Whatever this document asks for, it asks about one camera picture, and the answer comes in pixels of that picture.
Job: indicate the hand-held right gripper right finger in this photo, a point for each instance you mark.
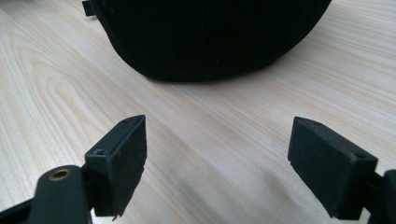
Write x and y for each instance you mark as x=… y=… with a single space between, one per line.
x=323 y=169

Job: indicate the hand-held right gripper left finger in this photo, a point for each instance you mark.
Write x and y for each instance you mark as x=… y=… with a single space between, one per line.
x=120 y=169

